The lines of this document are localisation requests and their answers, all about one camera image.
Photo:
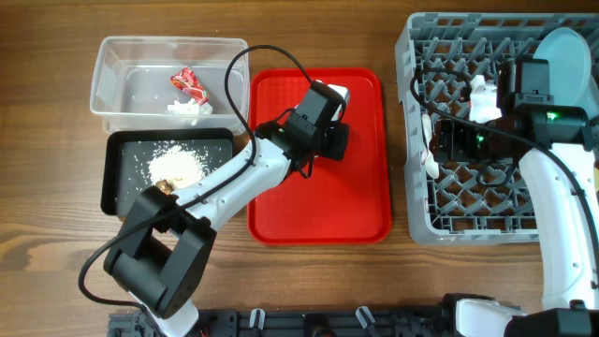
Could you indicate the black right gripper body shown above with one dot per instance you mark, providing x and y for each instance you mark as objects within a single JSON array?
[{"x": 465, "y": 144}]

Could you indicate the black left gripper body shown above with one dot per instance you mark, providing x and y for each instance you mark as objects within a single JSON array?
[{"x": 331, "y": 141}]

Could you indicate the white plastic spoon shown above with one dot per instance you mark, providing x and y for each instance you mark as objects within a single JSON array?
[{"x": 431, "y": 167}]

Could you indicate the white tissue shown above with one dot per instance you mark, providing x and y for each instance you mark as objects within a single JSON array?
[{"x": 190, "y": 108}]

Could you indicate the white rice pile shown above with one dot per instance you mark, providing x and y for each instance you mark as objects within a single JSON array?
[{"x": 177, "y": 164}]

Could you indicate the red strawberry candy wrapper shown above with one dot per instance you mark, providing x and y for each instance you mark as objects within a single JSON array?
[{"x": 186, "y": 80}]

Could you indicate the brown food scrap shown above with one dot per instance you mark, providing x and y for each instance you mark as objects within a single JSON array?
[{"x": 164, "y": 187}]

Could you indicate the light blue plate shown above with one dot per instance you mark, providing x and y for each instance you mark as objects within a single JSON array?
[{"x": 569, "y": 60}]

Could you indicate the light blue bowl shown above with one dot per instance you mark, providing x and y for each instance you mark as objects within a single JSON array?
[{"x": 591, "y": 99}]

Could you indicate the yellow plastic cup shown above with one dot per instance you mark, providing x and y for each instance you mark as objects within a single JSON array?
[{"x": 596, "y": 179}]

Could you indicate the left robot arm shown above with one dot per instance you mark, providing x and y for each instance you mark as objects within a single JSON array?
[{"x": 163, "y": 247}]

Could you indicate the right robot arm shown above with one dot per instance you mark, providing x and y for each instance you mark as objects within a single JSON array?
[{"x": 526, "y": 117}]

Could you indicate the grey dishwasher rack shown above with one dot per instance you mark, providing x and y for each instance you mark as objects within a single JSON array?
[{"x": 453, "y": 209}]

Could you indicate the clear plastic waste bin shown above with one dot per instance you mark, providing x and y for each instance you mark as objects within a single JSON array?
[{"x": 131, "y": 86}]

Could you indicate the red serving tray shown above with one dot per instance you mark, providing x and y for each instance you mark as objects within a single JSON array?
[{"x": 344, "y": 202}]

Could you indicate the black plastic tray bin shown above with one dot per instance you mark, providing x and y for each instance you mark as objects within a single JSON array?
[{"x": 121, "y": 185}]

